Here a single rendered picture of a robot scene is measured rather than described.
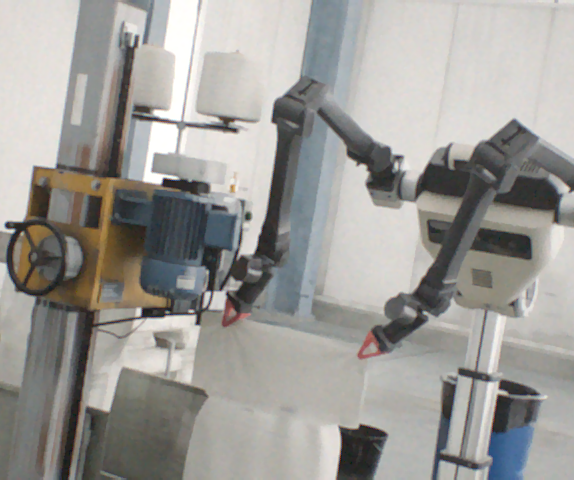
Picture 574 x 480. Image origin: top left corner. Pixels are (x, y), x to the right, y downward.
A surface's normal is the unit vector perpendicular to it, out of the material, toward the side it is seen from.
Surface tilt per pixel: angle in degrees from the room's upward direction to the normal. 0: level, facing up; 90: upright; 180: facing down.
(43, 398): 90
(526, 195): 130
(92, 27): 90
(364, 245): 90
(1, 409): 90
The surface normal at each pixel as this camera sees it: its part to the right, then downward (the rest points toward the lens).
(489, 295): -0.47, 0.61
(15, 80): 0.86, 0.17
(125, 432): -0.48, -0.03
